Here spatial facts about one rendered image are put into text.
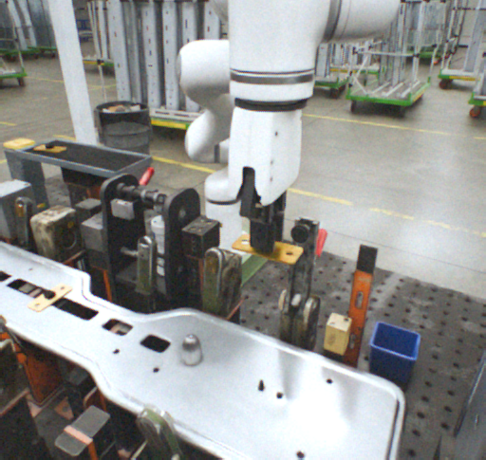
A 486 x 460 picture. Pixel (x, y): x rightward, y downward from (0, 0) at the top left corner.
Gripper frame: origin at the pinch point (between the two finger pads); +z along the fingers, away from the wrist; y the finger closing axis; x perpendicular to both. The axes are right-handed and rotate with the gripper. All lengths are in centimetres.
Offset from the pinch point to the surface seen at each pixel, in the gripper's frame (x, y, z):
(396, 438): 19.5, -1.1, 28.1
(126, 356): -22.7, 4.7, 27.7
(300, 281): 0.2, -14.4, 17.2
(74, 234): -60, -18, 26
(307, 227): 0.5, -14.6, 6.8
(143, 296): -31.8, -10.4, 29.4
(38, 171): -92, -35, 21
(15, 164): -95, -30, 18
